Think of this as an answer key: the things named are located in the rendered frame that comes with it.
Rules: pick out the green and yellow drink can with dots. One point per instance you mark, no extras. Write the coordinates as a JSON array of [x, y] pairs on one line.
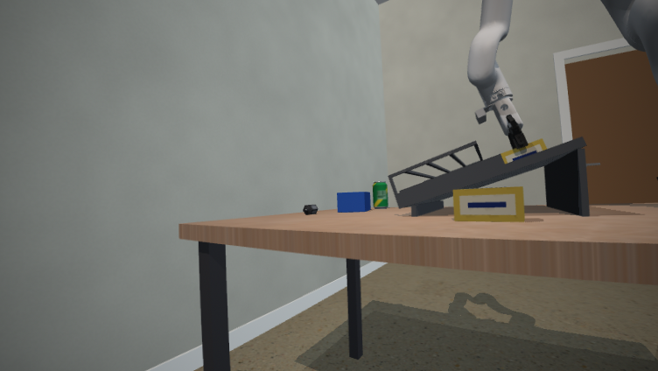
[[380, 195]]

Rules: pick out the blue open bin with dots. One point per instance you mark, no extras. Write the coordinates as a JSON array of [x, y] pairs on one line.
[[353, 202]]

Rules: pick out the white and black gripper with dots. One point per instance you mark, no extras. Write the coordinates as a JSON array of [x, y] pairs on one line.
[[506, 113]]

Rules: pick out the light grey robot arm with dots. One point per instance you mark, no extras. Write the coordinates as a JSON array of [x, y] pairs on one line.
[[484, 73]]

